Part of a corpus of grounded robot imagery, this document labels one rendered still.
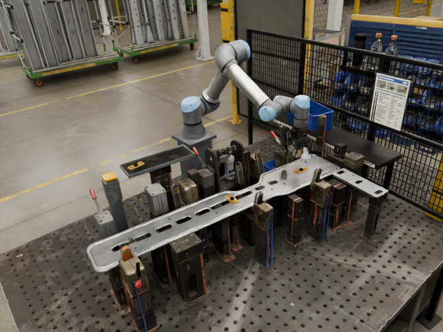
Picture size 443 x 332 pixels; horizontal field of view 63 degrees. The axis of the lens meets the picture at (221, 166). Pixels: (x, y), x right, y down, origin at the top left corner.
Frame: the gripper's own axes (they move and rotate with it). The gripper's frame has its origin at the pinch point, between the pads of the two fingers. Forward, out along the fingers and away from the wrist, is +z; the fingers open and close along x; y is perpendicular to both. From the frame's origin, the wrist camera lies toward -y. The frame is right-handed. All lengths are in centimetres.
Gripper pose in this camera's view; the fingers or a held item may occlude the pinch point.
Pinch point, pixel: (302, 157)
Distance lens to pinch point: 203.5
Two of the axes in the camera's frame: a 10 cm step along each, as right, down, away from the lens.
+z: 0.6, 8.6, 5.1
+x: 5.4, 4.0, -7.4
